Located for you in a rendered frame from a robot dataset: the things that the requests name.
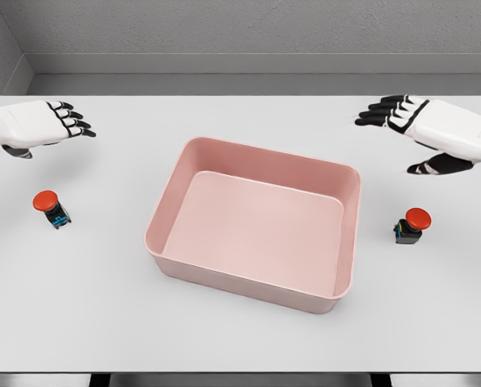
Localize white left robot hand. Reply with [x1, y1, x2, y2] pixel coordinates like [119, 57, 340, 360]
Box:
[0, 100, 97, 160]

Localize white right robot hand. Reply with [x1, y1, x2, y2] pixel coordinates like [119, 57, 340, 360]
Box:
[353, 94, 481, 176]

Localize pink rectangular plastic basket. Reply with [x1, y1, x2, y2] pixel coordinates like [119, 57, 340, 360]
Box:
[144, 136, 362, 315]

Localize red button switch blue terminals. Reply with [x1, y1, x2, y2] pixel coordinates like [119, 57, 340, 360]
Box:
[31, 190, 72, 231]

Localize red button switch yellow terminals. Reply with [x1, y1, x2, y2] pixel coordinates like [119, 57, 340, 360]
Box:
[392, 207, 433, 245]

